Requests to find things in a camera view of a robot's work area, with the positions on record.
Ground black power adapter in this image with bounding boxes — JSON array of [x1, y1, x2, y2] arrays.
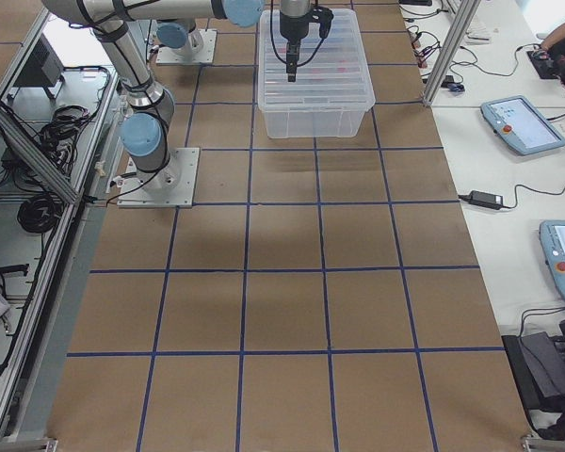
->
[[468, 190, 504, 210]]

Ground aluminium frame post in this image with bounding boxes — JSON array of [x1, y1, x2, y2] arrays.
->
[[422, 0, 480, 106]]

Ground blue teach pendant far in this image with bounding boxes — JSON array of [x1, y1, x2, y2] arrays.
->
[[480, 95, 565, 156]]

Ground coiled black cables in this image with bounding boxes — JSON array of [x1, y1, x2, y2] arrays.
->
[[17, 192, 62, 234]]

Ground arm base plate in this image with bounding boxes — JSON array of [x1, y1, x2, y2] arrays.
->
[[117, 148, 200, 208], [156, 24, 217, 66]]

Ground clear plastic box lid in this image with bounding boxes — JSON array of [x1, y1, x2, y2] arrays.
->
[[257, 8, 375, 113]]

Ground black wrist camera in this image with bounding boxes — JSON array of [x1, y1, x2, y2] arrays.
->
[[310, 6, 334, 40]]

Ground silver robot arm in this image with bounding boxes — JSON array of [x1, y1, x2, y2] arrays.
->
[[156, 21, 203, 60], [43, 1, 265, 191]]

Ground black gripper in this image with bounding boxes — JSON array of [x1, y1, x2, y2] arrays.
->
[[279, 0, 310, 83]]

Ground clear plastic storage box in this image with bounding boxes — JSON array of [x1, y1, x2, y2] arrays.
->
[[258, 8, 376, 140]]

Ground black laptop bag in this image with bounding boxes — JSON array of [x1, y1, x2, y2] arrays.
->
[[502, 332, 565, 412]]

